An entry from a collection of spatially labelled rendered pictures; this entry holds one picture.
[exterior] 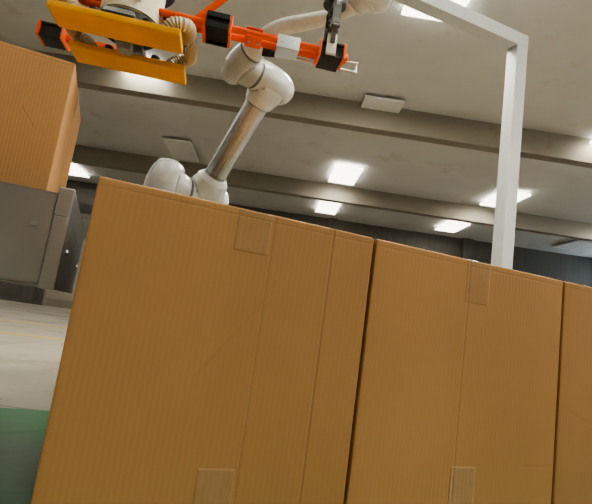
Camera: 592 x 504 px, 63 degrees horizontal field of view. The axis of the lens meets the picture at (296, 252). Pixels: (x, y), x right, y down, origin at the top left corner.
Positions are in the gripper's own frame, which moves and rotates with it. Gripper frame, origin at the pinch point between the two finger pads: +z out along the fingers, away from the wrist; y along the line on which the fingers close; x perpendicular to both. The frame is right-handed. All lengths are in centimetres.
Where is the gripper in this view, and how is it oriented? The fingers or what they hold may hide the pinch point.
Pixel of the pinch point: (328, 54)
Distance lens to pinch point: 163.5
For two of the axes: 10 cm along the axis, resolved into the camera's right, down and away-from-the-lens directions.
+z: -1.4, 9.8, -1.5
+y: 1.6, -1.3, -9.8
